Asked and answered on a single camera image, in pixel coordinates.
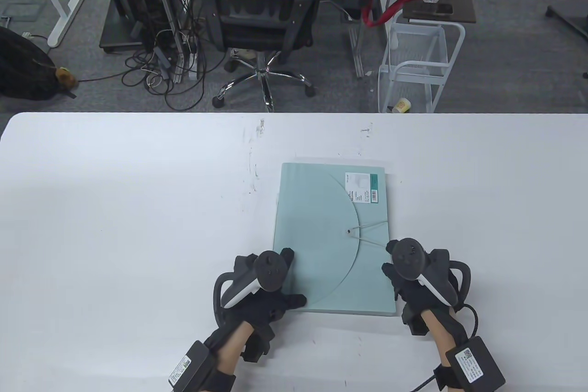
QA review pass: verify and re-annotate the tangle of black cables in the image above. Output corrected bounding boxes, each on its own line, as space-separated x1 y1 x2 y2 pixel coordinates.
120 0 228 113

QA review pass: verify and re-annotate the black smartphone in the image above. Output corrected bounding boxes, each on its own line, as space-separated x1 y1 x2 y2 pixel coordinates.
413 3 454 15

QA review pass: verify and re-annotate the aluminium frame stand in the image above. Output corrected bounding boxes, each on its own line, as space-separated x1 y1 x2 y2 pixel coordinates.
146 0 199 85

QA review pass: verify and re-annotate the person's right forearm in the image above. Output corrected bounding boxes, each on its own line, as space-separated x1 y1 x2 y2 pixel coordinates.
420 308 456 368

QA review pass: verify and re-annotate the person's left forearm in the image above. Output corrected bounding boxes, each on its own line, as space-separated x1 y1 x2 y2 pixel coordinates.
215 320 254 375

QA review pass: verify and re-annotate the white wire cart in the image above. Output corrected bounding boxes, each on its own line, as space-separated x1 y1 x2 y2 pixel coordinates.
377 10 466 114

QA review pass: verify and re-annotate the person's left hand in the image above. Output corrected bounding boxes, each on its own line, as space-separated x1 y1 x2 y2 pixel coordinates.
204 247 308 363

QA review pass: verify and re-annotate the black wrist strap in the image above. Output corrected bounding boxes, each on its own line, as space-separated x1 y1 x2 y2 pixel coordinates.
202 355 237 392
434 364 455 392

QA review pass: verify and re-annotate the brown plush keychain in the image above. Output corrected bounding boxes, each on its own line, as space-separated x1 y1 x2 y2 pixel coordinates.
54 68 78 88

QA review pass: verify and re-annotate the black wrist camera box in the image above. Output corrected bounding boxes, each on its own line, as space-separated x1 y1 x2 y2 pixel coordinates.
446 336 507 392
167 340 217 391

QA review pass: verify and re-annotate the grey floor outlet cover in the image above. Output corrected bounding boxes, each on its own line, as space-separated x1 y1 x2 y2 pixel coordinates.
0 1 45 22

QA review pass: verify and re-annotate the black glove cable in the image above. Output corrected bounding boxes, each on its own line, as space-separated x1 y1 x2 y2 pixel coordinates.
408 302 480 392

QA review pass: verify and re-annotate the black bag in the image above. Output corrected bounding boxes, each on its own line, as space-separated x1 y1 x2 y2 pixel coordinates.
0 26 78 101

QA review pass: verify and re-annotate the black white controller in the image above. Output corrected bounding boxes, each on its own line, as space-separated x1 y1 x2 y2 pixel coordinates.
390 238 472 308
213 250 289 320

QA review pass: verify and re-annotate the person's right hand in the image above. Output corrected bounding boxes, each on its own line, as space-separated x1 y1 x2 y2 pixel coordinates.
382 239 460 337

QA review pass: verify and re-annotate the black furniture base leg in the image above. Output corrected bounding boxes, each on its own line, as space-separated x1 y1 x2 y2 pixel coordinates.
546 2 588 80

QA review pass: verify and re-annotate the light green document folder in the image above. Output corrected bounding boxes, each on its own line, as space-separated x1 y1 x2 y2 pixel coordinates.
272 162 398 317

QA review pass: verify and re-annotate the black office chair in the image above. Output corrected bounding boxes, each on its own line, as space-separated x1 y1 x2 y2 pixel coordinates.
198 0 328 113

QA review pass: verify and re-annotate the aluminium rail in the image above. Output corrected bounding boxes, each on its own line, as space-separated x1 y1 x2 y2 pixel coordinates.
348 25 367 79

